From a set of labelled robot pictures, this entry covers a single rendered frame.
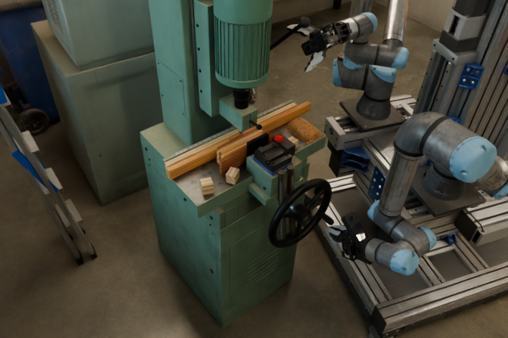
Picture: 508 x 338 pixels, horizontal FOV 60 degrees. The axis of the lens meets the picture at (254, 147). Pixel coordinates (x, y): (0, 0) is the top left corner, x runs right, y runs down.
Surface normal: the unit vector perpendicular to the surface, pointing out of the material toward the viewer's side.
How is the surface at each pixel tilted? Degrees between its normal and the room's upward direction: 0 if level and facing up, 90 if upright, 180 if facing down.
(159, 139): 0
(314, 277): 0
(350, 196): 0
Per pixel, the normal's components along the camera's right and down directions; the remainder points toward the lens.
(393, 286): 0.04, -0.76
